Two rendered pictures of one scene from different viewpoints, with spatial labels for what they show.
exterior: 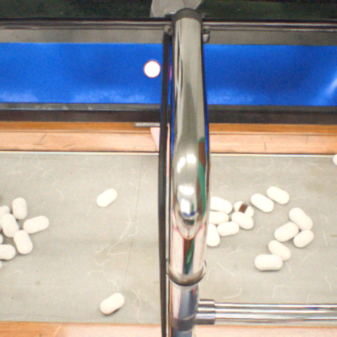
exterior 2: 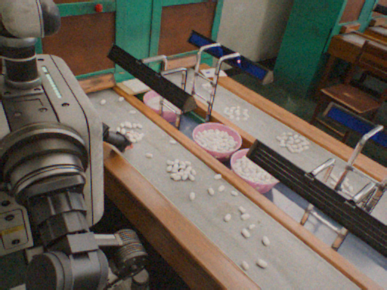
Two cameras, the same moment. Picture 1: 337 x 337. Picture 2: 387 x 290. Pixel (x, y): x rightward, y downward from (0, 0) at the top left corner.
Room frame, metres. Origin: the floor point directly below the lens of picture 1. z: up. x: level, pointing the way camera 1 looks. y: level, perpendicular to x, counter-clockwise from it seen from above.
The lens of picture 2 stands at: (1.28, 1.10, 1.83)
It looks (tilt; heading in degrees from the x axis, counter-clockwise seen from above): 37 degrees down; 220
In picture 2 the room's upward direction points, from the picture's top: 10 degrees clockwise
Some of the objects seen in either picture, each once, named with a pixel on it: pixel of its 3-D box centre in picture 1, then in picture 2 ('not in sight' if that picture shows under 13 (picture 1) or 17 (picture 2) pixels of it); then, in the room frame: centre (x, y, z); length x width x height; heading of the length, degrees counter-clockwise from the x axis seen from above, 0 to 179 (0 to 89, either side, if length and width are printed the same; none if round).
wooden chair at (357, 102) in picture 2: not in sight; (352, 97); (-1.93, 0.16, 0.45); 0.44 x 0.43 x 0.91; 82
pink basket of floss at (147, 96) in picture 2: not in sight; (165, 106); (0.02, -0.26, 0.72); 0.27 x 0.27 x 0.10
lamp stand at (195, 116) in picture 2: not in sight; (212, 85); (-0.18, -0.08, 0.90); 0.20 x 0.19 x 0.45; 89
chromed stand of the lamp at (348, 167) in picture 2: not in sight; (366, 180); (-0.16, 0.89, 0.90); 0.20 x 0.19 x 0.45; 89
